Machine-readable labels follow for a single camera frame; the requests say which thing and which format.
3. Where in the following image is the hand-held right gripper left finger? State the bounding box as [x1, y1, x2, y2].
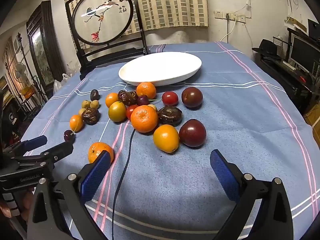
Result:
[26, 150, 112, 240]

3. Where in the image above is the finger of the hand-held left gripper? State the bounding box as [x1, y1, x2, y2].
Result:
[37, 141, 74, 165]
[10, 135, 48, 156]

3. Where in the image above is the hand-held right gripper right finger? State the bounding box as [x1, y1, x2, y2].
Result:
[210, 149, 294, 240]

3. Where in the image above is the small orange tomato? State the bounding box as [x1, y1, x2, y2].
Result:
[105, 92, 120, 108]
[69, 114, 84, 133]

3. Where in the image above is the dark red plum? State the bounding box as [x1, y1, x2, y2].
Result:
[179, 119, 207, 148]

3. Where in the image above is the yellow-green tomato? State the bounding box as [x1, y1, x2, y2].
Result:
[108, 101, 127, 122]

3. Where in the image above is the mandarin orange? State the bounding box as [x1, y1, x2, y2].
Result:
[136, 82, 157, 100]
[88, 142, 114, 164]
[130, 105, 159, 133]

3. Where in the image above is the wrinkled dark passion fruit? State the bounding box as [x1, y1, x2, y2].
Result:
[157, 106, 183, 126]

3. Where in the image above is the brown dried date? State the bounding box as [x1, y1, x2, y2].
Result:
[81, 108, 100, 125]
[117, 89, 138, 106]

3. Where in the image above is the dark purple tomato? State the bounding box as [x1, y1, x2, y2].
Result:
[181, 86, 203, 108]

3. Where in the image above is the white oval plate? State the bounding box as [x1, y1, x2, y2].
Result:
[118, 52, 202, 87]

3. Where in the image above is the person's left hand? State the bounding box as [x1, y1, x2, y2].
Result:
[0, 189, 34, 222]

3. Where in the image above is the blue striped tablecloth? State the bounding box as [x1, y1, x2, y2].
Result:
[21, 41, 320, 240]

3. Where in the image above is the white plastic bag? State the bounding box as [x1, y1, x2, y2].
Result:
[53, 73, 73, 94]

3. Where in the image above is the yellow-orange tomato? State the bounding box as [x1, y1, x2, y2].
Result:
[153, 124, 180, 153]

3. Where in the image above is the small red cherry tomato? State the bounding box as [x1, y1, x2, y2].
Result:
[126, 104, 138, 120]

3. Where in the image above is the standing fan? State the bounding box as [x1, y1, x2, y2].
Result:
[14, 62, 28, 81]

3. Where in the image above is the dark framed painting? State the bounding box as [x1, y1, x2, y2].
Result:
[26, 0, 65, 88]

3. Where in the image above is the black side table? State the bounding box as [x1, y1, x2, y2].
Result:
[252, 52, 320, 115]

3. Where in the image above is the black hat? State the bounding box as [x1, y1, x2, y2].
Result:
[252, 39, 282, 60]

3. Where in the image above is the round embroidered table screen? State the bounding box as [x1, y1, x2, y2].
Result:
[65, 0, 149, 74]

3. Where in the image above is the computer monitor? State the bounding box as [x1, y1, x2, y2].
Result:
[289, 36, 320, 74]

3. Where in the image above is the cardboard box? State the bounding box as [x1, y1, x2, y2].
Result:
[286, 16, 308, 33]

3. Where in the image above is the checked beige curtain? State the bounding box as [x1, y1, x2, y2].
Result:
[64, 0, 209, 35]

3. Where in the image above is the black cable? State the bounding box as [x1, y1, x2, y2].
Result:
[112, 127, 135, 240]

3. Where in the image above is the white power cable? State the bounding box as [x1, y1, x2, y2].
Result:
[220, 20, 237, 43]

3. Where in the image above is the white double wall socket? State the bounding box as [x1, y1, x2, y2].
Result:
[226, 12, 247, 23]

